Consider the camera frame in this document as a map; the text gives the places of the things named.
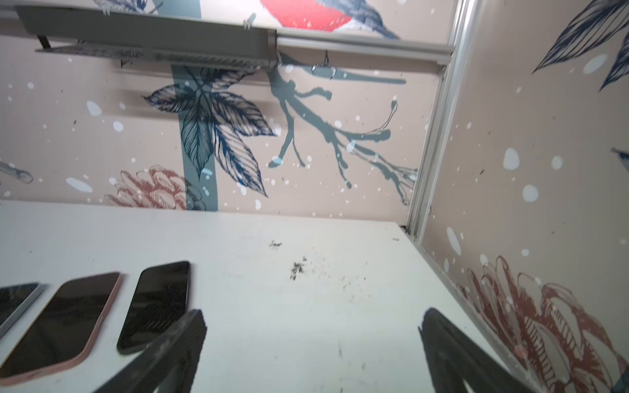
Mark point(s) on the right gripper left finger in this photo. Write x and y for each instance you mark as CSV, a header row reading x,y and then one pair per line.
x,y
169,364

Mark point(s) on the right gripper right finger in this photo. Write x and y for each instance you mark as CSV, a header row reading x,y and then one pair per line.
x,y
457,364

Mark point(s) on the black screen phone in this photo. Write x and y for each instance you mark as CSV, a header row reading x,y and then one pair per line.
x,y
64,333

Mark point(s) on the purple phone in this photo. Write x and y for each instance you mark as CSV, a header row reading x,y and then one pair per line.
x,y
15,301

